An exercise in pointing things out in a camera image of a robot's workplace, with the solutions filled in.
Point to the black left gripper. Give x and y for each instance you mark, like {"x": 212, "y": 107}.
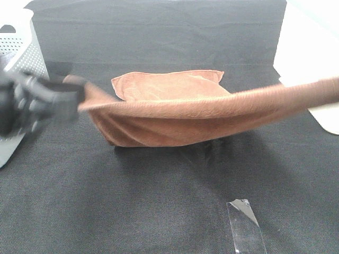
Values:
{"x": 50, "y": 100}

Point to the brown towel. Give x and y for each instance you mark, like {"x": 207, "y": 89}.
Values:
{"x": 182, "y": 108}

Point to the white perforated laundry basket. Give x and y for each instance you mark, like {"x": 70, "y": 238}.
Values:
{"x": 20, "y": 51}

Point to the black table cloth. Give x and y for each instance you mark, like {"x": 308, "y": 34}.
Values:
{"x": 69, "y": 191}

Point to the clear tape strip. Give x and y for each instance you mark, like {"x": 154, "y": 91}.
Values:
{"x": 246, "y": 232}

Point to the white plastic storage bin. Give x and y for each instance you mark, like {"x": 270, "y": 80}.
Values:
{"x": 307, "y": 48}

